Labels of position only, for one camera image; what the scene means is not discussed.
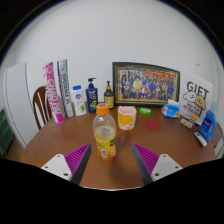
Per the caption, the white remote control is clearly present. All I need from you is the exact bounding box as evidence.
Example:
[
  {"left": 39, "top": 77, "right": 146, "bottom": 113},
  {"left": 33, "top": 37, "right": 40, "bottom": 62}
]
[{"left": 194, "top": 131, "right": 208, "bottom": 148}]

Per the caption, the flat round red coaster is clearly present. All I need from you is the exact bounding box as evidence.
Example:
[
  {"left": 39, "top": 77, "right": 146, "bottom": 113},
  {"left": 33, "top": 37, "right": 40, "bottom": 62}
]
[{"left": 145, "top": 120, "right": 161, "bottom": 131}]

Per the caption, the dark framed group picture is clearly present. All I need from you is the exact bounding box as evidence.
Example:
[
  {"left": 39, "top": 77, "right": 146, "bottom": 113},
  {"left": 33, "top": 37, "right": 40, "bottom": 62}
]
[{"left": 111, "top": 61, "right": 181, "bottom": 108}]

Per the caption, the pink and yellow mug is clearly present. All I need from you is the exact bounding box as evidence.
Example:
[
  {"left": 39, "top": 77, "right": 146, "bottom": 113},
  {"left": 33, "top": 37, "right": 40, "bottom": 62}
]
[{"left": 117, "top": 105, "right": 137, "bottom": 131}]

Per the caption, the wooden chair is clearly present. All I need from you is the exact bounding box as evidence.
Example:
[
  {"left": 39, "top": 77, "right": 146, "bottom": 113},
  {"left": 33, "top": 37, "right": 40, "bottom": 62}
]
[{"left": 32, "top": 85, "right": 54, "bottom": 131}]

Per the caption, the white bottle blue cap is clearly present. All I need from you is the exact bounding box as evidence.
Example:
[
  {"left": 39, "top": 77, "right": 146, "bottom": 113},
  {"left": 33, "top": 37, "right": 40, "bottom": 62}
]
[{"left": 71, "top": 84, "right": 88, "bottom": 117}]

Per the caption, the tall pink box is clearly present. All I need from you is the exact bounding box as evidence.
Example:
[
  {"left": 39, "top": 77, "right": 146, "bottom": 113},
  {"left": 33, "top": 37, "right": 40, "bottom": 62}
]
[{"left": 42, "top": 61, "right": 66, "bottom": 125}]

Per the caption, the brown pump bottle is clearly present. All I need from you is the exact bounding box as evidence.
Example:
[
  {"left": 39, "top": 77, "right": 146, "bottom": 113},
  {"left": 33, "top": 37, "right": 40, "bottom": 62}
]
[{"left": 103, "top": 80, "right": 115, "bottom": 110}]

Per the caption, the blue detergent bottle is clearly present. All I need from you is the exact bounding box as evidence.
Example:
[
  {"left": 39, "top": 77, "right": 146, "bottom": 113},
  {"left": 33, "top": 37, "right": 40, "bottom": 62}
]
[{"left": 198, "top": 101, "right": 218, "bottom": 143}]

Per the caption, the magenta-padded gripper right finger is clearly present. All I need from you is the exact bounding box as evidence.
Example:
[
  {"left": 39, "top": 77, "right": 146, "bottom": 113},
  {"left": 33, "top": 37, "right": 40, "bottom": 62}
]
[{"left": 132, "top": 143, "right": 184, "bottom": 186}]

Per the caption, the dark blue pump bottle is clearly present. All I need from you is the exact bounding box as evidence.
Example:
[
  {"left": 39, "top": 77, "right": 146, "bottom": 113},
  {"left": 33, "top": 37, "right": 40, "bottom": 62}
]
[{"left": 85, "top": 77, "right": 99, "bottom": 114}]

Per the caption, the tall white green box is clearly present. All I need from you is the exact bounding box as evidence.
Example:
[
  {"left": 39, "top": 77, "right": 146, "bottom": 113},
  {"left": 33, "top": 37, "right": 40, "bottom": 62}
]
[{"left": 56, "top": 59, "right": 75, "bottom": 119}]

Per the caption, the small green pack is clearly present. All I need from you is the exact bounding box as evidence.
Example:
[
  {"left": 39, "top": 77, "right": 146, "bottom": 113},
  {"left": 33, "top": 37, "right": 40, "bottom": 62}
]
[{"left": 138, "top": 107, "right": 152, "bottom": 115}]

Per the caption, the blue tissue pack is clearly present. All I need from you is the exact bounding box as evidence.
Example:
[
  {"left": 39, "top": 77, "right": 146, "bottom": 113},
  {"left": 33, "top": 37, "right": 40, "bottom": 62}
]
[{"left": 161, "top": 98, "right": 181, "bottom": 119}]

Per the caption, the small patterned snack pack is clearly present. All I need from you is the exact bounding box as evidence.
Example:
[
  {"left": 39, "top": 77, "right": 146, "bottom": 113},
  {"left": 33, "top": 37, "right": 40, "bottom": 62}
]
[{"left": 179, "top": 117, "right": 195, "bottom": 130}]

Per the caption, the white paper gift bag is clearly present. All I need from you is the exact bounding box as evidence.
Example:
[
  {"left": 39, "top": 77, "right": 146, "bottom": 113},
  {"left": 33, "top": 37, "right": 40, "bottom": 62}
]
[{"left": 179, "top": 64, "right": 214, "bottom": 126}]

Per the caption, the orange juice bottle orange cap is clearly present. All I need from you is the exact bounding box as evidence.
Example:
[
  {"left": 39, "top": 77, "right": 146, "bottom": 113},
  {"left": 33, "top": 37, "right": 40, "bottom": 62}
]
[{"left": 92, "top": 102, "right": 118, "bottom": 163}]

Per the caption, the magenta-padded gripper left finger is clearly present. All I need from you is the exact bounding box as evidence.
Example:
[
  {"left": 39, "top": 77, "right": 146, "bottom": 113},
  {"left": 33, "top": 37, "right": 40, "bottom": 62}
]
[{"left": 40, "top": 143, "right": 92, "bottom": 186}]

